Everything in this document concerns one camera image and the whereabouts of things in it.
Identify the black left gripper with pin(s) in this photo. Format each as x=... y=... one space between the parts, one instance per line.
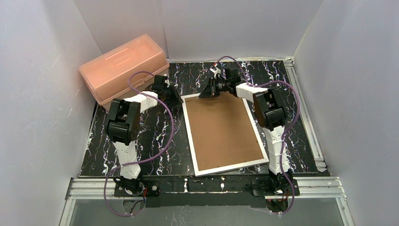
x=171 y=93

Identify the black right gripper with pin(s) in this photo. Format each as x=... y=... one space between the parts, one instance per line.
x=211 y=87

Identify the white picture frame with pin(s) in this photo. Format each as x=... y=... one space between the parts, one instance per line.
x=222 y=134

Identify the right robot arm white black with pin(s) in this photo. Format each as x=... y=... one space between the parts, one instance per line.
x=270 y=114

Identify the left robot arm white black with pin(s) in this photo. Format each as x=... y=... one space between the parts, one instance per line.
x=123 y=121

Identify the translucent orange plastic box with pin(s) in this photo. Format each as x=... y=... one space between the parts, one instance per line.
x=133 y=64

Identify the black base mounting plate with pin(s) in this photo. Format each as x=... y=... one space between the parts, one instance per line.
x=255 y=190

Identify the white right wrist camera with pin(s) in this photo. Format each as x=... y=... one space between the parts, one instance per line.
x=216 y=71

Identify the aluminium right side rail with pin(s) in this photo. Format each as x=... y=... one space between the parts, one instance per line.
x=310 y=132

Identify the aluminium rail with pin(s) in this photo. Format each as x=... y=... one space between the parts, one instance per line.
x=310 y=132
x=98 y=188

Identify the aluminium front rail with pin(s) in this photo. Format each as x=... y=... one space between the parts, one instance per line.
x=98 y=188

